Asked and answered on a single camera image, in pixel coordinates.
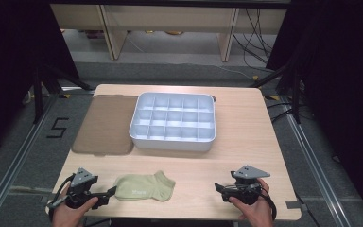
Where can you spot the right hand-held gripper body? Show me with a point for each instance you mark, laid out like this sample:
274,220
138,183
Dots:
247,186

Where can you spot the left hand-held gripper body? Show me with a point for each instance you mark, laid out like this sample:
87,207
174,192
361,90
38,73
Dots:
81,186

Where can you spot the light green sock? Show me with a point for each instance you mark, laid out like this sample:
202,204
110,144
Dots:
145,188

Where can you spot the white divided storage box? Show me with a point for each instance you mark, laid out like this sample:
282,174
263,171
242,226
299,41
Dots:
173,121

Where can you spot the person's right hand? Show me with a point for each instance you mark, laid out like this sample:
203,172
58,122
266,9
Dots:
255,213

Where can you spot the person's left hand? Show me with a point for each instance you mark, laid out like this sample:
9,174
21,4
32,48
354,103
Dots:
67,216

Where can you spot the brown flat lid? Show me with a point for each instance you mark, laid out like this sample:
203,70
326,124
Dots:
105,124

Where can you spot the black metal stand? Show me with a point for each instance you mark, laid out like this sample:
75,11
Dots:
38,94
294,94

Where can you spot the black curtain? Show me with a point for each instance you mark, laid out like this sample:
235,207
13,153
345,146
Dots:
343,78
9,63

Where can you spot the light wooden desk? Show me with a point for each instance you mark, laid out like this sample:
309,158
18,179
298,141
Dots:
170,19

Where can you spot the aluminium floor rail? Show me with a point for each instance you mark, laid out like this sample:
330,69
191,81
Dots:
315,157
15,160

